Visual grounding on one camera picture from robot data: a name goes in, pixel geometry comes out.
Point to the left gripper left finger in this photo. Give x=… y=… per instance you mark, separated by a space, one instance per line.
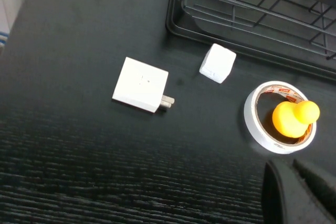
x=286 y=200

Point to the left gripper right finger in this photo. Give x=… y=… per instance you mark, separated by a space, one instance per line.
x=325 y=192

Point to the yellow rubber duck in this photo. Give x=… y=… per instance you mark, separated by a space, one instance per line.
x=291 y=121

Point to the white tape roll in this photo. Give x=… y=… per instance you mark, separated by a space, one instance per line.
x=249 y=119

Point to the white foam cube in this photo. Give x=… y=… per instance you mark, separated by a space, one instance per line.
x=218 y=61

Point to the white power adapter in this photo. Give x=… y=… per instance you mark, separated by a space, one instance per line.
x=139 y=82

